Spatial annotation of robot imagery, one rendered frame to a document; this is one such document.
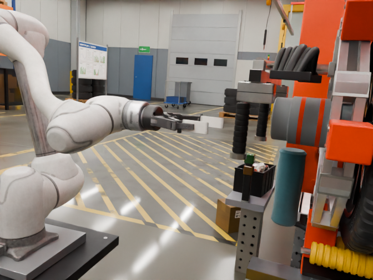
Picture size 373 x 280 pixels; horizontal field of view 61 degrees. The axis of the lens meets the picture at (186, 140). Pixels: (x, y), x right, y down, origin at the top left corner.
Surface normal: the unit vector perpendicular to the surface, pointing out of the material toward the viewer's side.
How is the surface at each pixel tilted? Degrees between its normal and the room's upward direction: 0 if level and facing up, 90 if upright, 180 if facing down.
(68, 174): 72
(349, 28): 125
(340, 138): 90
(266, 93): 90
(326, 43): 90
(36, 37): 81
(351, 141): 90
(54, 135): 112
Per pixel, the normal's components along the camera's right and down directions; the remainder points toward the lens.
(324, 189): -0.33, 0.79
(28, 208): 0.74, 0.13
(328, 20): -0.39, 0.14
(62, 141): -0.33, 0.45
